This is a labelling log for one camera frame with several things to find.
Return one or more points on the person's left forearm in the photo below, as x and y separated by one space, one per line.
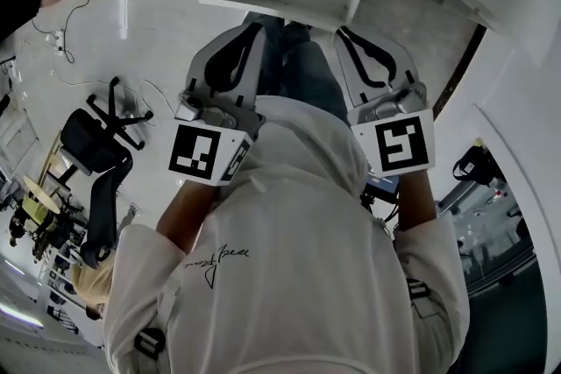
184 214

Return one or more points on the person's white shirt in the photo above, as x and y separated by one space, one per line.
298 276

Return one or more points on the black display device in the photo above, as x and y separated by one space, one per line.
383 184

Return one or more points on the white power strip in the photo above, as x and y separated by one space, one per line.
58 40

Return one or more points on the black office chair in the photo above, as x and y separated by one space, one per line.
87 140

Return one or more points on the round wooden stool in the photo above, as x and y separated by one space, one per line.
41 195

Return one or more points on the person's right forearm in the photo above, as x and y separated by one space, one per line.
416 201

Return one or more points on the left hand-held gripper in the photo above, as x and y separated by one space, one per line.
197 149

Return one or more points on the person's blue jeans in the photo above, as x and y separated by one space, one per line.
307 70

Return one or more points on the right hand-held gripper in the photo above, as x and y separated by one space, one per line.
401 144

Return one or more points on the yellow-green plastic object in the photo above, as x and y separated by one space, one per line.
35 210

